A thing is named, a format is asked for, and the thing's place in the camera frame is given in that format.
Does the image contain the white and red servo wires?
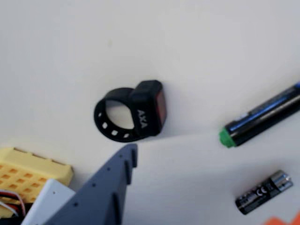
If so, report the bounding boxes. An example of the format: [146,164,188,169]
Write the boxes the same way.
[0,190,27,218]

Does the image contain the yellow perforated robot base part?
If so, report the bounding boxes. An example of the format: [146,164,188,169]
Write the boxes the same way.
[0,147,75,204]

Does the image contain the black and silver battery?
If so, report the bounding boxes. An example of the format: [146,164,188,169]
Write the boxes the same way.
[235,170,294,216]

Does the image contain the black bike light red lens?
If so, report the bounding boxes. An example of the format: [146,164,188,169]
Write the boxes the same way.
[93,79,167,143]

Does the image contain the black marker with green end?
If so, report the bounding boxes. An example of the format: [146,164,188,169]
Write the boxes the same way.
[218,81,300,149]

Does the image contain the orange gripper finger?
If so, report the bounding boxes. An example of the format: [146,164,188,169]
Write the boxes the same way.
[262,210,300,225]

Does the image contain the blue-grey gripper finger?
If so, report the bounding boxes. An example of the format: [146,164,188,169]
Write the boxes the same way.
[43,143,138,225]

